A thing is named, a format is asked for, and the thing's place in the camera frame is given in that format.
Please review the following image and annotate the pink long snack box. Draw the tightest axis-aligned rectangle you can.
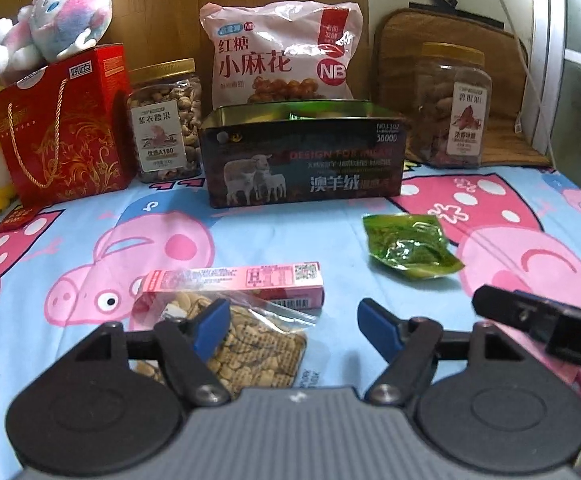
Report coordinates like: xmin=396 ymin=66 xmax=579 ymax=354
xmin=135 ymin=262 xmax=325 ymax=310

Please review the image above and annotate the clear bag of biscuits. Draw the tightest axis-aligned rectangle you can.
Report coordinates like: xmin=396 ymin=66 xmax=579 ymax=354
xmin=131 ymin=289 xmax=316 ymax=396

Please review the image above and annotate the dark green pickled vegetable packet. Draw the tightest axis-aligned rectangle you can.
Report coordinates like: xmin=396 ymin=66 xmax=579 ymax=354
xmin=362 ymin=214 xmax=464 ymax=281

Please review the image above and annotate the peppa pig printed bedsheet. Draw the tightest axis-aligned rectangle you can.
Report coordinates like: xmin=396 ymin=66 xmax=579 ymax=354
xmin=0 ymin=166 xmax=581 ymax=479

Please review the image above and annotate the dark tin storage box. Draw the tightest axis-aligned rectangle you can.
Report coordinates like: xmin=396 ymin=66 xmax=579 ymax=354
xmin=200 ymin=100 xmax=409 ymax=208

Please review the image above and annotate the small red card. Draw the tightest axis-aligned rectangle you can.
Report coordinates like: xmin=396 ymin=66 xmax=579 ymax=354
xmin=0 ymin=205 xmax=41 ymax=233

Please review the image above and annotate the cashew jar with gold lid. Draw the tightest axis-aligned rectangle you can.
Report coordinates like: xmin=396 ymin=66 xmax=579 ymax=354
xmin=127 ymin=58 xmax=202 ymax=183

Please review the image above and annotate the red gift box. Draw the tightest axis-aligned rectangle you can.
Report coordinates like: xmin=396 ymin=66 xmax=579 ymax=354
xmin=0 ymin=44 xmax=136 ymax=208

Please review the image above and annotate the nut jar with yellow lid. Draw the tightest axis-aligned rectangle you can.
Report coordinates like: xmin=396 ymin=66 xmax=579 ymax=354
xmin=411 ymin=42 xmax=492 ymax=168

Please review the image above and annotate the pink twisted-dough snack bag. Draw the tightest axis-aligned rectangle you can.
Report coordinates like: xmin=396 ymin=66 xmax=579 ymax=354
xmin=199 ymin=1 xmax=363 ymax=108

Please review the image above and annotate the brown woven seat cushion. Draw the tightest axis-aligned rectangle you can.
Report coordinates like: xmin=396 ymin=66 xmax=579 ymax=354
xmin=371 ymin=9 xmax=549 ymax=168

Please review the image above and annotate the pink white plush toy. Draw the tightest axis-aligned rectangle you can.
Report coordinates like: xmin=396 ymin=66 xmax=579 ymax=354
xmin=0 ymin=0 xmax=112 ymax=78

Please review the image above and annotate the white cable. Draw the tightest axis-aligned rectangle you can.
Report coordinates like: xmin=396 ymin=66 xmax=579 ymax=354
xmin=479 ymin=0 xmax=556 ymax=162

